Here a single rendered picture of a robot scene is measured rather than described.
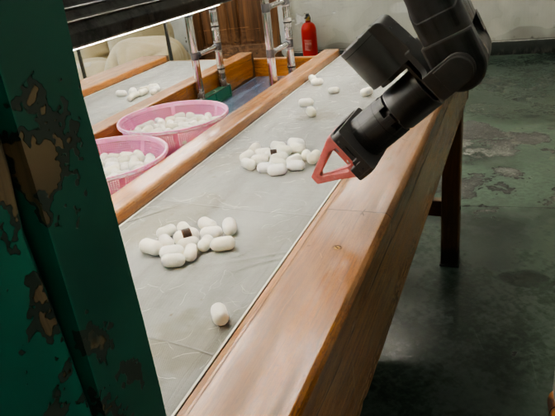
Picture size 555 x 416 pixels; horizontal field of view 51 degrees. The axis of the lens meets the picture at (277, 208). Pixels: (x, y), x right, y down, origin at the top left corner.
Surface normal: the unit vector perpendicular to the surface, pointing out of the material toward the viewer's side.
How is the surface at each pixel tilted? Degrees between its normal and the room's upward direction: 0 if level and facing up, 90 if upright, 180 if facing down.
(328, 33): 90
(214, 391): 0
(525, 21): 90
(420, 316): 0
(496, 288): 0
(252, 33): 90
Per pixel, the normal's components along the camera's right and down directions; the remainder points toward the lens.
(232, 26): -0.28, 0.43
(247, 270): -0.11, -0.90
